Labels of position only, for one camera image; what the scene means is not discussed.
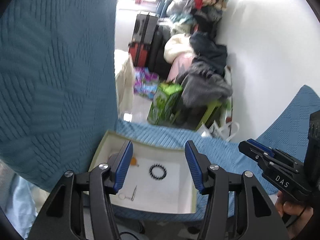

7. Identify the orange gourd ornament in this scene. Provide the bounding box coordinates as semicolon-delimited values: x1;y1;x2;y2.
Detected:
130;157;139;167

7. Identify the black beaded bracelet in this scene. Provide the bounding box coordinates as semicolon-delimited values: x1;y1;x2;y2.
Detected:
149;163;168;181

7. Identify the pale green cardboard box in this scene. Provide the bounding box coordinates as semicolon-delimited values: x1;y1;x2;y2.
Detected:
88;129;198;215

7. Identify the person's right hand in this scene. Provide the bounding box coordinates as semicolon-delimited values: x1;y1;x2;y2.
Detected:
274;191;315;240

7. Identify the white tote bag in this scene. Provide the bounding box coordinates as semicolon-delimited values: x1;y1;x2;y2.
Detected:
196;121;240;142

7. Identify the green plastic stool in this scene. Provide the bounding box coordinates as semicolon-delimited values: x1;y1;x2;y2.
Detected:
171;100;222;131

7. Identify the floral rolled mat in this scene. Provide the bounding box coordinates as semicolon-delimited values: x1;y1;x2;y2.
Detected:
220;66;233;125

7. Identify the green cardboard carton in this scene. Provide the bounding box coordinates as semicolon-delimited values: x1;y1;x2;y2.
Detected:
147;82;183;125

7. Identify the cream lace covered table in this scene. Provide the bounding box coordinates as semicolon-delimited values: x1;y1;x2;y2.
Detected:
114;49;135;118

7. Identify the grey fleece garment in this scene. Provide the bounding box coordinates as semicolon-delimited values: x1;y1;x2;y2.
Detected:
175;62;233;108

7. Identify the blue textured sofa cover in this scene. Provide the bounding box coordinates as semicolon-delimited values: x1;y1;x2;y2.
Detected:
0;0;320;233

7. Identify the dark navy garment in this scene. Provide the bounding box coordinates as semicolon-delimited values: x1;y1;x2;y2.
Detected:
189;31;227;77

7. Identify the cream fluffy blanket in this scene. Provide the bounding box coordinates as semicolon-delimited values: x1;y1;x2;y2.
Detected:
163;34;194;64

